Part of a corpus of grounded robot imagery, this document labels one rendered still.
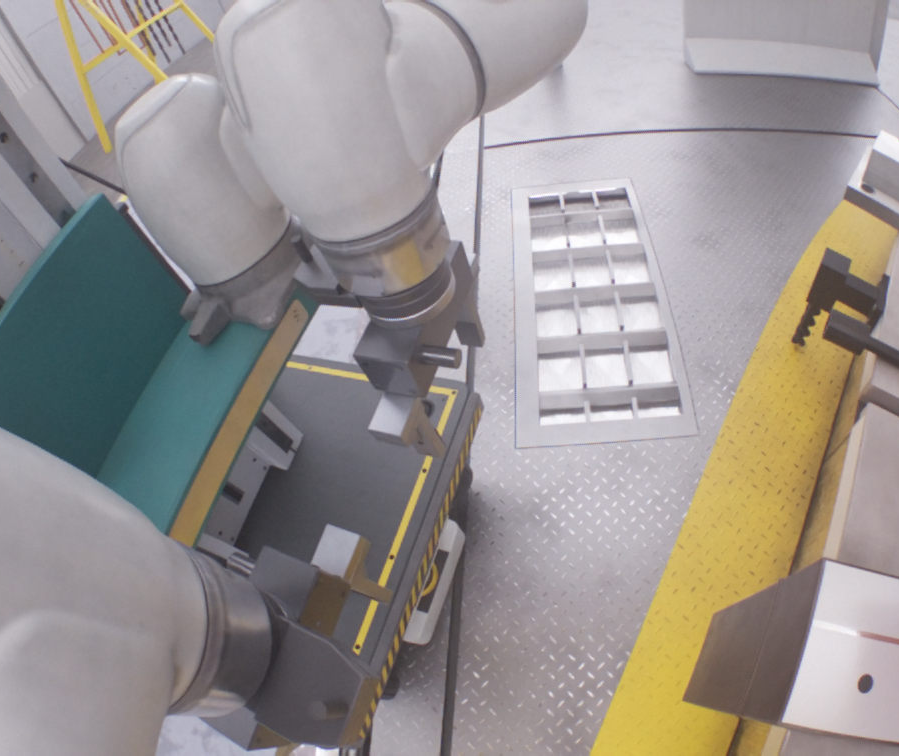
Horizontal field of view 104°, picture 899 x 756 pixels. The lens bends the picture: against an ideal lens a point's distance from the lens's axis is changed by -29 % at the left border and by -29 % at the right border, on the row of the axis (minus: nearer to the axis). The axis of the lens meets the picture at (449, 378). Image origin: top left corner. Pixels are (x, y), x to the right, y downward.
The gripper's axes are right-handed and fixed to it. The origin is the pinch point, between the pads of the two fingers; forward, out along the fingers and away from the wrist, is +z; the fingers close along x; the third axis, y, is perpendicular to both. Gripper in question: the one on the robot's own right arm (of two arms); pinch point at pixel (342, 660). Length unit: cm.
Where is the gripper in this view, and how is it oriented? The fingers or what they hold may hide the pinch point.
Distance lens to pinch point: 44.3
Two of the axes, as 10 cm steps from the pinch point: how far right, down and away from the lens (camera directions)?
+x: -3.2, 8.3, -4.6
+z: 2.4, 5.4, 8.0
